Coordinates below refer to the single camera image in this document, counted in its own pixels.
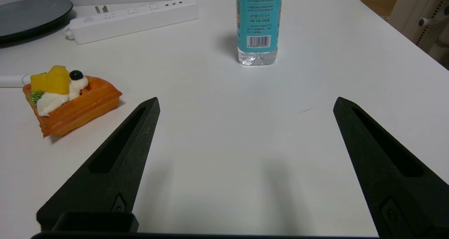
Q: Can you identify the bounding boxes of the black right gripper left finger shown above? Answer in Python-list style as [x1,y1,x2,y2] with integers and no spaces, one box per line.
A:
[36,97,161,232]

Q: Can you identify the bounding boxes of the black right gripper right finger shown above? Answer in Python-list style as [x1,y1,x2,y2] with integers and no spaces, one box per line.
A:
[333,97,449,238]

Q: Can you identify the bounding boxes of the white power strip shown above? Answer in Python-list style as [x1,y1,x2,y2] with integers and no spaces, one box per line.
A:
[68,0,200,45]

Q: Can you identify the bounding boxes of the gray round plate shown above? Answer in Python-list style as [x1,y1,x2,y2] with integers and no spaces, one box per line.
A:
[0,0,74,46]

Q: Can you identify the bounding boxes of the orange toy waffle with fruit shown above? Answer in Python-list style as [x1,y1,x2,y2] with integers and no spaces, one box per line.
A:
[22,66,123,138]

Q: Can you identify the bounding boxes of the water bottle with blue label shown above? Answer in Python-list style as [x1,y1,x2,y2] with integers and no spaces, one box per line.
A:
[236,0,283,66]

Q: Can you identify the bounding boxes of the white desk with frame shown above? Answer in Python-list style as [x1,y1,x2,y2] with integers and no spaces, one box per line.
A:
[388,0,449,69]

